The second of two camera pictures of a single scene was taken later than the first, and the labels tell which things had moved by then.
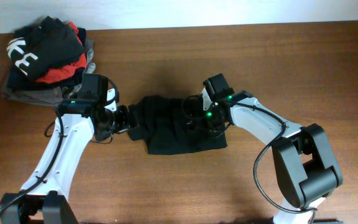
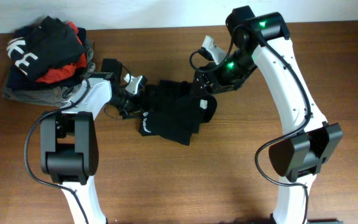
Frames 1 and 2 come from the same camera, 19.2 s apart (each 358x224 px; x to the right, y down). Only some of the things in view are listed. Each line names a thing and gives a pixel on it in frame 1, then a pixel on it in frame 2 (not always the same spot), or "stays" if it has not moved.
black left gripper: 123,123 to 137,109
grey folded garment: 50,96 stays
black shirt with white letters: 35,50 stays
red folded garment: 53,74 stays
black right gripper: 193,116 to 218,81
